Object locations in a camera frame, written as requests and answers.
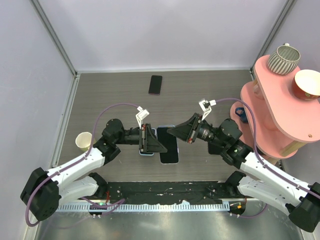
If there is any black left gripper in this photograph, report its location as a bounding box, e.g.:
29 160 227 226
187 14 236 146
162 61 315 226
114 123 167 153

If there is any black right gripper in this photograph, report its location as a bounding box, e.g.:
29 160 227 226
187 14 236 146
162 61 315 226
167 112 228 148

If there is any light blue phone case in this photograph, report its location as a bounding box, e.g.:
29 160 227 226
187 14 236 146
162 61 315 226
139 128 158 157

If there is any clear magsafe phone case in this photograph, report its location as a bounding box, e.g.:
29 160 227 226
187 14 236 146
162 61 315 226
156 124 180 166

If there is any black phone case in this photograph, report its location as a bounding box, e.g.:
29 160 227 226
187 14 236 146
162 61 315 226
208 142 224 155

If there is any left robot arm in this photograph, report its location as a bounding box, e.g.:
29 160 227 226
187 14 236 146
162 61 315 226
20 118 167 227

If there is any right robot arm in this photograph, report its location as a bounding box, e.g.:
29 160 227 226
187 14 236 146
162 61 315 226
167 113 320 233

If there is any blue cup on shelf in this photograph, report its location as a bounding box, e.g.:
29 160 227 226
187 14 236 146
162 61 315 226
235 107 248 124

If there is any yellow paper cup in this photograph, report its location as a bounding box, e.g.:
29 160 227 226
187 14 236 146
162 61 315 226
75 132 93 152

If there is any pink three-tier shelf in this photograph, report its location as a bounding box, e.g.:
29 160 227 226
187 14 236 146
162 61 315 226
229 55 320 164

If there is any grey striped ceramic mug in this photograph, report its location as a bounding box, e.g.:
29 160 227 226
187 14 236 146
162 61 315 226
267 43 301 75

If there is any red paper bowl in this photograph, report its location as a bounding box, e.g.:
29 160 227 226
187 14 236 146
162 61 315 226
291 69 320 101

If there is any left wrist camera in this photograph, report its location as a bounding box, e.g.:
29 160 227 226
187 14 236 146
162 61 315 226
135 106 150 128

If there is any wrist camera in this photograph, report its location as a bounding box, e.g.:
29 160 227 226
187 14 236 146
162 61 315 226
135 106 150 128
198 99 217 121

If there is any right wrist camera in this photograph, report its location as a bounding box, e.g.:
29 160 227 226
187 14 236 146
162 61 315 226
198 99 217 121

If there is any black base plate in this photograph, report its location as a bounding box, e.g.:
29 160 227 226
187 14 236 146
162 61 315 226
101 181 245 205

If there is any slotted aluminium cable rail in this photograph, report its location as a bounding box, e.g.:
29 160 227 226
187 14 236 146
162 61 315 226
56 201 230 214

